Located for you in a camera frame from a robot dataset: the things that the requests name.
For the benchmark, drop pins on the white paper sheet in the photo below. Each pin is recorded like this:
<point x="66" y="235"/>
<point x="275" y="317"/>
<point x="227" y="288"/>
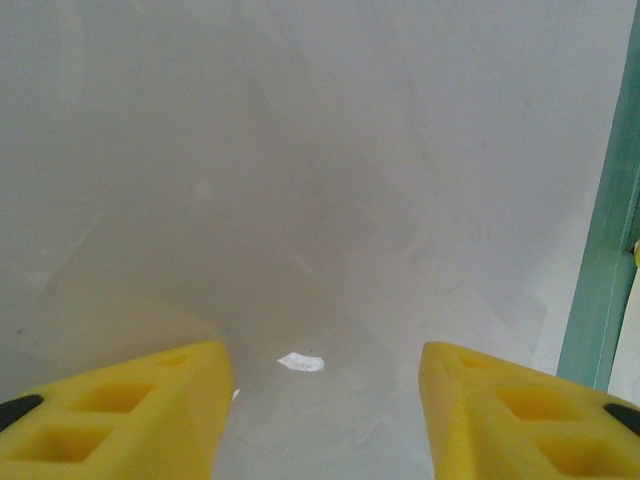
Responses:
<point x="300" y="175"/>
<point x="627" y="340"/>

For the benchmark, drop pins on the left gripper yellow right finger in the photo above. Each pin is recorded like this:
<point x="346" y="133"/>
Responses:
<point x="525" y="425"/>

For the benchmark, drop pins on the green plastic folder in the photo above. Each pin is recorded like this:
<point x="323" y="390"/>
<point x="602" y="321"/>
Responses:
<point x="600" y="250"/>

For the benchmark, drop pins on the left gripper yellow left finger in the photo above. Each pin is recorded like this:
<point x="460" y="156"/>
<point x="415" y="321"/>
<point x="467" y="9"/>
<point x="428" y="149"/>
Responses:
<point x="100" y="425"/>

